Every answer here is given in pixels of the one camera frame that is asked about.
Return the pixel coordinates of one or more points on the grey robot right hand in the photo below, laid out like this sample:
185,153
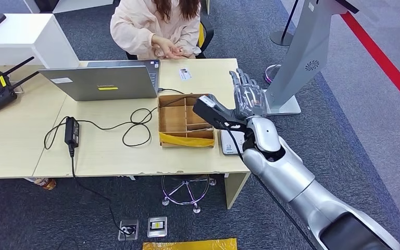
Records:
250,100

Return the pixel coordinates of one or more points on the person's right hand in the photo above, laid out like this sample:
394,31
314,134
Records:
167,48

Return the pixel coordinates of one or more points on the white ID card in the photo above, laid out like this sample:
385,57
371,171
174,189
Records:
185,74

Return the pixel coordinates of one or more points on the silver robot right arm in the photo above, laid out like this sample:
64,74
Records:
289,179

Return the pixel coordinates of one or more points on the clear plastic hand cover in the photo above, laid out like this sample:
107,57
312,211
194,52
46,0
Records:
251,101

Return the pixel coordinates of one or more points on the person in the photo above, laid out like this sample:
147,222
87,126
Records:
134,27

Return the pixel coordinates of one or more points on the grey card reader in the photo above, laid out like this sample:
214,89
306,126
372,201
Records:
229,145

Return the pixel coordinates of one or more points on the wooden divided box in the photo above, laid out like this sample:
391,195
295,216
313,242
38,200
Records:
172,119

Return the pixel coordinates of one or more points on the grey laptop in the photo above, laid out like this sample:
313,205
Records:
103,82

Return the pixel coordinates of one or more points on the grey kiosk stand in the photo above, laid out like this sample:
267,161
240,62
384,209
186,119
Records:
307,41

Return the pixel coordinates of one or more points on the white table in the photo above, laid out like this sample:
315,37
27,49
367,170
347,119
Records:
82,4

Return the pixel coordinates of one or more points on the chrome stool base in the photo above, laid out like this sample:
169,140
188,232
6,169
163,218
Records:
186,188

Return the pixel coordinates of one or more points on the black power adapter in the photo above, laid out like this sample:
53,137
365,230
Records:
72,131

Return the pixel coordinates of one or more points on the white counter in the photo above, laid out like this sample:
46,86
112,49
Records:
31,36

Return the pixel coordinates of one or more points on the yellow plastic bag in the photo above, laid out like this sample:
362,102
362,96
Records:
189,245

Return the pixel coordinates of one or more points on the floor socket yellow label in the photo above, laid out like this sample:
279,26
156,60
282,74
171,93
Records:
157,226

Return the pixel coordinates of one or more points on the open floor socket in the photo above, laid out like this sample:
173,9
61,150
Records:
128,229

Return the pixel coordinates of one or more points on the orange snack bag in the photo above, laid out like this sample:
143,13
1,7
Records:
46,184

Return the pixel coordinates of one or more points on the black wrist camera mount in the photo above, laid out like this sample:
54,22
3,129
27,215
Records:
213,112

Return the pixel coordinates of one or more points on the black stanchion post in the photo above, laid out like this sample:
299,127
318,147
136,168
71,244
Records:
280,38

